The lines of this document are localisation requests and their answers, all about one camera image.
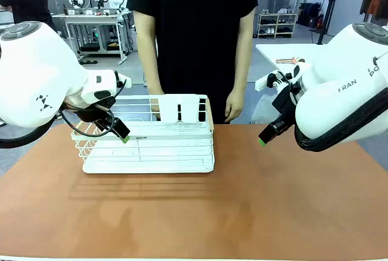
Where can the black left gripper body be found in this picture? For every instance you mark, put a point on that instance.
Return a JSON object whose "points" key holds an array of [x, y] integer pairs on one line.
{"points": [[92, 113]]}

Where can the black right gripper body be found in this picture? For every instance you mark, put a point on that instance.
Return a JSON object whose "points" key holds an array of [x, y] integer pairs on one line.
{"points": [[285, 103]]}

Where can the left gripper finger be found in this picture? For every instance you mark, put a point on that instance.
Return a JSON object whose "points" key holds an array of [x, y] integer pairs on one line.
{"points": [[105, 124], [122, 132]]}

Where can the person's left forearm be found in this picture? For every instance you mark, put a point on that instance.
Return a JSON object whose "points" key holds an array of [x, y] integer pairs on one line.
{"points": [[244, 52]]}

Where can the person's right forearm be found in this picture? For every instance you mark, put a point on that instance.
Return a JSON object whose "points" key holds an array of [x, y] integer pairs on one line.
{"points": [[145, 55]]}

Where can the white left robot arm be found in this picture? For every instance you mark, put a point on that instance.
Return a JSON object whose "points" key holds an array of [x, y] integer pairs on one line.
{"points": [[33, 70]]}

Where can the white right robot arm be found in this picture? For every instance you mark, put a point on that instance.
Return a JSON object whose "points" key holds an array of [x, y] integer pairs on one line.
{"points": [[339, 91]]}

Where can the person's right hand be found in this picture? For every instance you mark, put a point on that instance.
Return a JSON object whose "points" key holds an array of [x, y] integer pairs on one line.
{"points": [[156, 108]]}

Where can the person's left hand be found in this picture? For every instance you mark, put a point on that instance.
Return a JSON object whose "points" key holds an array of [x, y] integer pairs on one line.
{"points": [[236, 106]]}

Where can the clear plastic bag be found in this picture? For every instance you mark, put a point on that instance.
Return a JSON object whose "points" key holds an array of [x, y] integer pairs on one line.
{"points": [[263, 111]]}

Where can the white side table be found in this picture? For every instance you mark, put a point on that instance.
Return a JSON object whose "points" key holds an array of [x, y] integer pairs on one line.
{"points": [[288, 52]]}

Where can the white plastic cutlery holder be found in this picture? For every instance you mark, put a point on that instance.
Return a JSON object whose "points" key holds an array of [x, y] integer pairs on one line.
{"points": [[179, 108]]}

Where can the wooden shoe rack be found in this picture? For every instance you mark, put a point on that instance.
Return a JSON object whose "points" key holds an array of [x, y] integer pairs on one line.
{"points": [[277, 25]]}

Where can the white workbench with robots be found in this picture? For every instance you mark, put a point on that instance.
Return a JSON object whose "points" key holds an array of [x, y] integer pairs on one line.
{"points": [[91, 23]]}

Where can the black stand pole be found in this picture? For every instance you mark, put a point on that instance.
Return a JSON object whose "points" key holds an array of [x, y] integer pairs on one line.
{"points": [[329, 6]]}

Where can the person in black t-shirt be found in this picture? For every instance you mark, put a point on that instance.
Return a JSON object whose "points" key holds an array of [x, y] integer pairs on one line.
{"points": [[194, 31]]}

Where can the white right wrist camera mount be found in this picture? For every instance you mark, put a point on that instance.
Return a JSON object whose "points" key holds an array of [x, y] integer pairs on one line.
{"points": [[272, 80]]}

